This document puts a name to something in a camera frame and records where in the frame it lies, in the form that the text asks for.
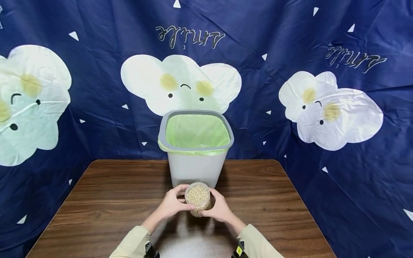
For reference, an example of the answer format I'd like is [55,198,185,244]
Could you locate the person's right hand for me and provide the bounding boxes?
[198,187,236,224]

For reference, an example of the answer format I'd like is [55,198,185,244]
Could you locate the person's left hand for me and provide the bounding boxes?
[156,184,196,221]

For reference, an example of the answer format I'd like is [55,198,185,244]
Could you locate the clear plastic jar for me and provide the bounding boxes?
[184,182,213,218]

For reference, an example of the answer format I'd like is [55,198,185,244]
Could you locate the person's left forearm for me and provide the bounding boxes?
[109,214,165,258]

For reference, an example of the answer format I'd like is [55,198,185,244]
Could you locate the person's right forearm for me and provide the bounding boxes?
[226,216,284,258]

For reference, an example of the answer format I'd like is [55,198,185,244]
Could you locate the pile of beige beans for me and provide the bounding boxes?
[187,185,210,207]

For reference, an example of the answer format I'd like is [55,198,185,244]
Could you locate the grey plastic waste bin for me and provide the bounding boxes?
[158,110,234,189]

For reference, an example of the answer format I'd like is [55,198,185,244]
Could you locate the black wrist band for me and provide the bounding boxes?
[144,242,160,258]
[231,241,248,258]

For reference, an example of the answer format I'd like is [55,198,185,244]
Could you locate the green bin liner bag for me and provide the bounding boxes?
[158,114,233,156]

